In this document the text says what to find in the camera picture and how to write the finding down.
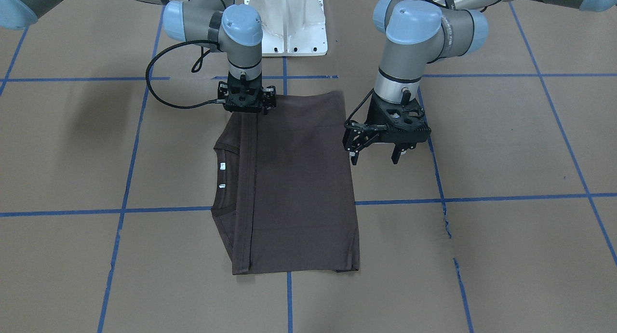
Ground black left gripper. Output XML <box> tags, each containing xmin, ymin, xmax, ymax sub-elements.
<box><xmin>343</xmin><ymin>90</ymin><xmax>430</xmax><ymax>166</ymax></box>

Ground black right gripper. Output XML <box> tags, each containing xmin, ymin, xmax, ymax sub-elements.
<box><xmin>217</xmin><ymin>77</ymin><xmax>276</xmax><ymax>114</ymax></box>

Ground dark brown t-shirt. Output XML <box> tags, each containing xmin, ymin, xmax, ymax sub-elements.
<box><xmin>211</xmin><ymin>91</ymin><xmax>360</xmax><ymax>275</ymax></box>

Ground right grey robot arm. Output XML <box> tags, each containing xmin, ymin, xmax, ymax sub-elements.
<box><xmin>0</xmin><ymin>0</ymin><xmax>276</xmax><ymax>113</ymax></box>

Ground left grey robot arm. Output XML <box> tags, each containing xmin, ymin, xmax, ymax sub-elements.
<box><xmin>342</xmin><ymin>0</ymin><xmax>616</xmax><ymax>165</ymax></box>

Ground blue tape vertical line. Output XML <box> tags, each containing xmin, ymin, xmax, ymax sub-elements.
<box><xmin>393</xmin><ymin>0</ymin><xmax>475</xmax><ymax>333</ymax></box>
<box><xmin>96</xmin><ymin>8</ymin><xmax>167</xmax><ymax>333</ymax></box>
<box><xmin>282</xmin><ymin>56</ymin><xmax>294</xmax><ymax>333</ymax></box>

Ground blue tape lower horizontal line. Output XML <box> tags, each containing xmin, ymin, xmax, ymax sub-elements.
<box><xmin>3</xmin><ymin>72</ymin><xmax>617</xmax><ymax>82</ymax></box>

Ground blue tape horizontal line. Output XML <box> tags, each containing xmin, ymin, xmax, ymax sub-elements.
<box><xmin>0</xmin><ymin>192</ymin><xmax>617</xmax><ymax>217</ymax></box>
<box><xmin>3</xmin><ymin>72</ymin><xmax>617</xmax><ymax>82</ymax></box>

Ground blue tape centre vertical line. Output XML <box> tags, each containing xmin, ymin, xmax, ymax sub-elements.
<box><xmin>282</xmin><ymin>56</ymin><xmax>294</xmax><ymax>333</ymax></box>

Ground blue tape upper horizontal line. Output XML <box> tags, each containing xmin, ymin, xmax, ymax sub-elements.
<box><xmin>0</xmin><ymin>192</ymin><xmax>617</xmax><ymax>217</ymax></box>

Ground blue tape far line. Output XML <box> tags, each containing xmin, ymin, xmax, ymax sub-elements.
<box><xmin>0</xmin><ymin>27</ymin><xmax>29</xmax><ymax>95</ymax></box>
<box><xmin>508</xmin><ymin>2</ymin><xmax>617</xmax><ymax>263</ymax></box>

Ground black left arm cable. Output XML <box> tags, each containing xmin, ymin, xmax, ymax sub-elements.
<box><xmin>343</xmin><ymin>88</ymin><xmax>376</xmax><ymax>129</ymax></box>

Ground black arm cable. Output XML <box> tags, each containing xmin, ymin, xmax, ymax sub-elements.
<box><xmin>146</xmin><ymin>39</ymin><xmax>227</xmax><ymax>110</ymax></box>
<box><xmin>343</xmin><ymin>88</ymin><xmax>376</xmax><ymax>129</ymax></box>

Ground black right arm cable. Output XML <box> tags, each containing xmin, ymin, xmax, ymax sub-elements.
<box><xmin>146</xmin><ymin>39</ymin><xmax>227</xmax><ymax>110</ymax></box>

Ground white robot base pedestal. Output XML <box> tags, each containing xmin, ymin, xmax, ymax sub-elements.
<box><xmin>244</xmin><ymin>0</ymin><xmax>328</xmax><ymax>57</ymax></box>

